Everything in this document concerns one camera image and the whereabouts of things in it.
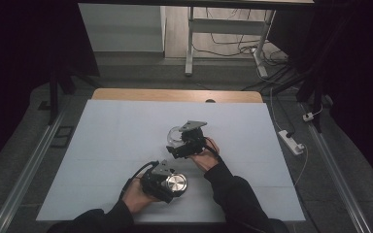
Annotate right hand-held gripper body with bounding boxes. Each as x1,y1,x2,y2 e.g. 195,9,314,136
178,119,209,158

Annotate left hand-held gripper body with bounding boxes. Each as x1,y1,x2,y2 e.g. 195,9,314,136
140,159,177,205

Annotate round metal jar lid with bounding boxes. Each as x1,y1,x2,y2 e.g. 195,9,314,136
164,173,188,195

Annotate clear glass jar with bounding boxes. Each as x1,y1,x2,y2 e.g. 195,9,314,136
167,125,188,148

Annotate person's right hand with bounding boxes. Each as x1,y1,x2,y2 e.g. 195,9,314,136
188,137,221,173

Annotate person's left hand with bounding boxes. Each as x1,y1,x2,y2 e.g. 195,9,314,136
121,174,160,215

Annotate wooden table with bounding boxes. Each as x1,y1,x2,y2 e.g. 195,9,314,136
91,87,264,104

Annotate white table mat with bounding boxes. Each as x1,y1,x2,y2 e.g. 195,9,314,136
36,99,307,224

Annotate white power strip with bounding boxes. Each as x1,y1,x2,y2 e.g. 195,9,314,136
278,129,306,156

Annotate black metal stand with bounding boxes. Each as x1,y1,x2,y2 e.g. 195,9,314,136
38,64,93,126

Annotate black curtain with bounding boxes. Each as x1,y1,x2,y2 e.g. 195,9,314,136
0,0,101,178
267,0,373,195

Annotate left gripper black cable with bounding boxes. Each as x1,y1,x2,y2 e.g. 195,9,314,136
119,160,160,200

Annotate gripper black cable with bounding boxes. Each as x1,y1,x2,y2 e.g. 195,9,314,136
203,137,223,163
119,160,160,200

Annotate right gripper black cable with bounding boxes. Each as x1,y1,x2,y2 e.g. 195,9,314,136
203,137,223,163

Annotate black flat floor frame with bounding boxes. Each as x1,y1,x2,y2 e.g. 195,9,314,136
50,125,76,150

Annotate black floor cables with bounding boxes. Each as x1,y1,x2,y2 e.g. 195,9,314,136
192,8,300,93

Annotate thin white cable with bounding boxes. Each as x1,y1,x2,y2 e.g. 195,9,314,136
269,86,309,187

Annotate white desk frame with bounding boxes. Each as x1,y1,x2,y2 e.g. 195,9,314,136
185,6,277,79

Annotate aluminium floor rail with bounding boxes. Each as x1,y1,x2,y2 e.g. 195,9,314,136
298,102,373,233
0,105,70,233

